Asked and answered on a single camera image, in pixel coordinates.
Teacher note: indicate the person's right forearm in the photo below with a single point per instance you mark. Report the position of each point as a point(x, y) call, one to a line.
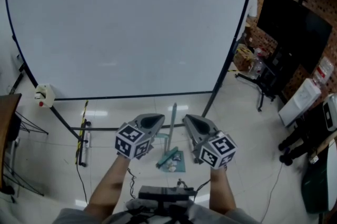
point(222, 191)

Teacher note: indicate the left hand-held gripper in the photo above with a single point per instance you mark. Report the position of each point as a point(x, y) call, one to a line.
point(131, 141)

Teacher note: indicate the person's grey shirt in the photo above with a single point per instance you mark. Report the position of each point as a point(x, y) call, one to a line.
point(73, 217)

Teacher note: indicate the black chest-mounted device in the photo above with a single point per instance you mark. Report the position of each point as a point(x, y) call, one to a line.
point(163, 192)

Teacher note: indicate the yellow black floor strip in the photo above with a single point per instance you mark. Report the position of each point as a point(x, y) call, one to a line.
point(82, 133)

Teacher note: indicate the person's left forearm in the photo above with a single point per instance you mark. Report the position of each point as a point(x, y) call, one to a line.
point(108, 186)

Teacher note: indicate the pile of cardboard boxes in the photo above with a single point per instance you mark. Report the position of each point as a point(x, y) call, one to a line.
point(243, 58)

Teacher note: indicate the teal broom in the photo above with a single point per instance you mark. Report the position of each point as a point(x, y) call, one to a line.
point(171, 128)

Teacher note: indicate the black tripod stand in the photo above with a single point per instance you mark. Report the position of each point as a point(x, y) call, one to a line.
point(31, 125)

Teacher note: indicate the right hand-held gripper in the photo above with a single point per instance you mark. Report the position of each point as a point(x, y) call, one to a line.
point(216, 151)

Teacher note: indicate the white rolling whiteboard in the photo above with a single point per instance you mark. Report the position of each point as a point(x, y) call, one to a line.
point(126, 25)

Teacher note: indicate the teal dustpan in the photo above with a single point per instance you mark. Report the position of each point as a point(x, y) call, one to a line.
point(181, 166)

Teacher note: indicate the white water dispenser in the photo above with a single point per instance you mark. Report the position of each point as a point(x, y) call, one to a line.
point(297, 104)

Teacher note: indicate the white box with red button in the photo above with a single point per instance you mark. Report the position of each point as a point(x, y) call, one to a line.
point(44, 95)

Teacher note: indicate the round wooden table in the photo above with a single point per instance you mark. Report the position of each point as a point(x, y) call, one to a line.
point(8, 125)

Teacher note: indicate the black television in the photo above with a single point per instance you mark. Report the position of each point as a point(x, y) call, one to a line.
point(295, 30)

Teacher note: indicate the clear water bottle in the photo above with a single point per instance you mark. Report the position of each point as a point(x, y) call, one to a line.
point(323, 71)

